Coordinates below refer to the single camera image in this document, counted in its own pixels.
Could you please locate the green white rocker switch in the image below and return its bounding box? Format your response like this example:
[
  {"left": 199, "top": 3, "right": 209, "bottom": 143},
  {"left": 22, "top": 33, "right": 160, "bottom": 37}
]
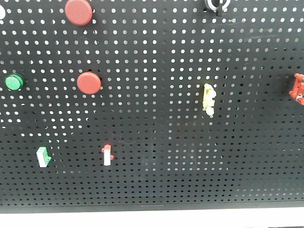
[{"left": 36, "top": 147, "right": 51, "bottom": 168}]

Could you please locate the lower red round button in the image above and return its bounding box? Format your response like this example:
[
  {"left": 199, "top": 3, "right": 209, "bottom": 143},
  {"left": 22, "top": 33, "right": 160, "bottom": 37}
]
[{"left": 76, "top": 72, "right": 102, "bottom": 95}]

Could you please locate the black white rotary switch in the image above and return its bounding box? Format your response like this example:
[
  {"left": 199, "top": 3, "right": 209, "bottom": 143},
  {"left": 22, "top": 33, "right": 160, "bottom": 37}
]
[{"left": 204, "top": 0, "right": 231, "bottom": 16}]

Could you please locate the green round button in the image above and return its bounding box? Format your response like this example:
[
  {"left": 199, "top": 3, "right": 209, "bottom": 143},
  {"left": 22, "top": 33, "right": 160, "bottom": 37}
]
[{"left": 4, "top": 74, "right": 25, "bottom": 90}]

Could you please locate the red white rocker switch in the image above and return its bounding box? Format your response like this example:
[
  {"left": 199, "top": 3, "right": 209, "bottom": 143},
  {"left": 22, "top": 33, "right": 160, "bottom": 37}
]
[{"left": 101, "top": 144, "right": 114, "bottom": 166}]

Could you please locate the red round button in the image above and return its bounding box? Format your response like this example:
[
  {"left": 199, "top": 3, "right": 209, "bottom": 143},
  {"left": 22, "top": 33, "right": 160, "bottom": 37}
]
[
  {"left": 76, "top": 72, "right": 102, "bottom": 95},
  {"left": 65, "top": 0, "right": 93, "bottom": 26}
]

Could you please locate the red toggle switch right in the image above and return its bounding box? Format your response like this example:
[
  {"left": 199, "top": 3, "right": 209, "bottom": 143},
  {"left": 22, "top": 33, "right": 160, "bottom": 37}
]
[{"left": 289, "top": 73, "right": 304, "bottom": 105}]

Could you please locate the white round button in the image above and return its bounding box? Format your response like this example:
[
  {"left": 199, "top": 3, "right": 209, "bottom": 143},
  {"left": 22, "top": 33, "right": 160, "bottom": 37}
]
[{"left": 0, "top": 5, "right": 6, "bottom": 20}]

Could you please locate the black perforated pegboard panel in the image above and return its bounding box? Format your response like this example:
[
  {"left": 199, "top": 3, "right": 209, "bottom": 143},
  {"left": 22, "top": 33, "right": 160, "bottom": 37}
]
[{"left": 0, "top": 0, "right": 304, "bottom": 213}]

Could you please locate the upper red round button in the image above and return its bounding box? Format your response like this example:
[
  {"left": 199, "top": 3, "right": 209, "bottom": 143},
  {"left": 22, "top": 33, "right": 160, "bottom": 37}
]
[{"left": 65, "top": 0, "right": 93, "bottom": 26}]

